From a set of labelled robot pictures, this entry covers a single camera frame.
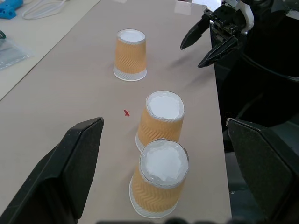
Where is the clear plastic bag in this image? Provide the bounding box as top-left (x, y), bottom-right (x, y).
top-left (0, 37), bottom-right (36, 72)

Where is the dark robot torso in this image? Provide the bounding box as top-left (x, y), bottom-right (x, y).
top-left (209, 0), bottom-right (299, 224)

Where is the orange ribbed paper cup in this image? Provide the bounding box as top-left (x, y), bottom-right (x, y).
top-left (129, 139), bottom-right (189, 219)
top-left (113, 28), bottom-right (148, 82)
top-left (135, 91), bottom-right (185, 153)

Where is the blue plastic part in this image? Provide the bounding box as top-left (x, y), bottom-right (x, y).
top-left (0, 0), bottom-right (24, 20)

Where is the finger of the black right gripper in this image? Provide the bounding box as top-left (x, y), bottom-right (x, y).
top-left (180, 16), bottom-right (211, 50)
top-left (197, 36), bottom-right (239, 69)

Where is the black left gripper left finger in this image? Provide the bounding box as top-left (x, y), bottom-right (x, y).
top-left (0, 117), bottom-right (105, 224)

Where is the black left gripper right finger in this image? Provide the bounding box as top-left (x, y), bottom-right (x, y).
top-left (226, 118), bottom-right (299, 224)

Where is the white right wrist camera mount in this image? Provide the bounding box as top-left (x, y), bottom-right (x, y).
top-left (225, 0), bottom-right (255, 31)

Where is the white cable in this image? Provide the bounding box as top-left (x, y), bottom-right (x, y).
top-left (22, 0), bottom-right (68, 21)

